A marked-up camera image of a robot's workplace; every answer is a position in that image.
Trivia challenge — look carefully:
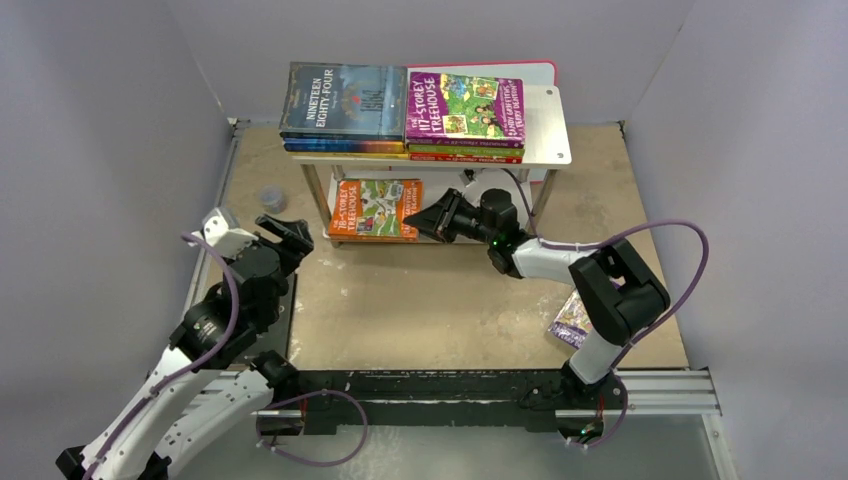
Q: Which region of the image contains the orange Treehouse book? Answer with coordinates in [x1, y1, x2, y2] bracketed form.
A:
[327, 179, 423, 243]

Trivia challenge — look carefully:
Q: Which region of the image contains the yellow book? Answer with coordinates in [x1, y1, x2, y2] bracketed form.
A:
[288, 152, 410, 160]

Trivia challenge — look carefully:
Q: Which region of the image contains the Nineteen Eighty-Four blue book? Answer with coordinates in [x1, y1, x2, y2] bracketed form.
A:
[279, 62, 409, 142]

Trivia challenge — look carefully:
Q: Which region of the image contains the purple Treehouse book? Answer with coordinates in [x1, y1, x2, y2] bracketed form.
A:
[547, 290, 592, 349]

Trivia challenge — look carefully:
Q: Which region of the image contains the Jane Eyre book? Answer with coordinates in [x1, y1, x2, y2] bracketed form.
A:
[282, 138, 406, 155]

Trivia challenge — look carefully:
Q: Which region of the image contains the black Moon Sixpence book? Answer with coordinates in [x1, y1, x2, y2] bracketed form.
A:
[268, 273, 298, 359]

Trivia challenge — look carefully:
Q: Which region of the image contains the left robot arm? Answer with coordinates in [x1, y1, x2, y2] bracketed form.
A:
[56, 208, 314, 479]

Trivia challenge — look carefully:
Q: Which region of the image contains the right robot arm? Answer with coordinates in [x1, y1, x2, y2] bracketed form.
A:
[403, 189, 671, 407]

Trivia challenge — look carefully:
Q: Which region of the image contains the small clear plastic cup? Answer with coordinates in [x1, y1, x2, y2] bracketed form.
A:
[257, 185, 286, 214]

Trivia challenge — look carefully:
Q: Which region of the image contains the white two-tier metal shelf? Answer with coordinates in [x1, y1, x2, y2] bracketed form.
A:
[291, 85, 572, 239]

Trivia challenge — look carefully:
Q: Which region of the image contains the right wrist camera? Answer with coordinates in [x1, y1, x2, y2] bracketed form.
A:
[461, 169, 480, 187]

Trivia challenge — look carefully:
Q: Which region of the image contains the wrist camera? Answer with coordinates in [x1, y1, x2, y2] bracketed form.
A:
[461, 169, 480, 187]
[184, 207, 258, 260]

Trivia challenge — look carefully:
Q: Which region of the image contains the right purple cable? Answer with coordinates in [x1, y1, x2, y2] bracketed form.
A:
[500, 168, 710, 452]

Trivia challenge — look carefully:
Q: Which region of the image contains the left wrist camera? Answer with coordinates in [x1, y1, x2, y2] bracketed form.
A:
[184, 207, 258, 260]

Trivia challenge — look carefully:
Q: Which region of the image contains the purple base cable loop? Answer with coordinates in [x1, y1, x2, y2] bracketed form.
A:
[256, 389, 370, 469]

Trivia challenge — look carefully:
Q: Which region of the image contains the black aluminium base frame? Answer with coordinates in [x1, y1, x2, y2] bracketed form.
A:
[139, 368, 720, 439]

